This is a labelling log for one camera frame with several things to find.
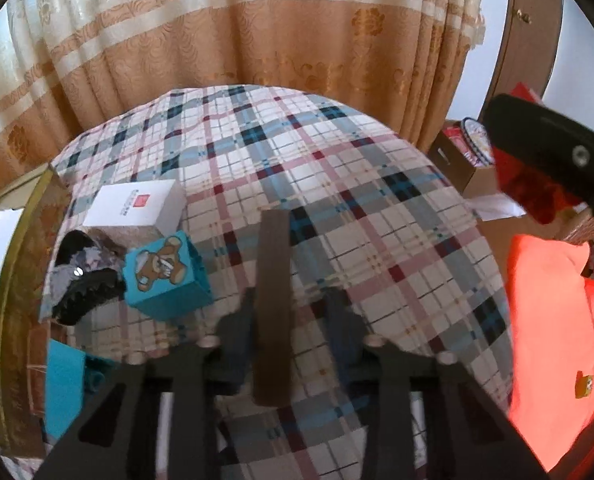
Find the wooden wardrobe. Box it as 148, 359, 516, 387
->
487, 0, 565, 122

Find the white box with red label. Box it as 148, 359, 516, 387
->
82, 179, 187, 238

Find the round patterned tin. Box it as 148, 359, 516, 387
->
458, 117, 498, 167

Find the gold metal tray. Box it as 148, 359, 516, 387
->
0, 165, 128, 461

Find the blue bear print cube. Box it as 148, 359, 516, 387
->
122, 231, 215, 322

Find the white paper sheet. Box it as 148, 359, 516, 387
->
466, 192, 529, 222

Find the brown case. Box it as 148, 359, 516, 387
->
252, 210, 296, 409

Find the cream and orange curtain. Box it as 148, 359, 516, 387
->
0, 0, 485, 196

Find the blue toy brick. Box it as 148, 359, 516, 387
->
44, 339, 115, 442

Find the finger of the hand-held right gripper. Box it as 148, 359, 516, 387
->
482, 94, 594, 233

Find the person's orange shirt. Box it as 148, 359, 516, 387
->
504, 232, 594, 475

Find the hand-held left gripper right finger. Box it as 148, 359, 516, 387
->
326, 290, 548, 480

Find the red bag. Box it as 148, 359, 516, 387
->
494, 149, 587, 227

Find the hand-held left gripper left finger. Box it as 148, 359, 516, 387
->
34, 287, 259, 480

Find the cardboard box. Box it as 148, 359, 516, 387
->
427, 125, 503, 197

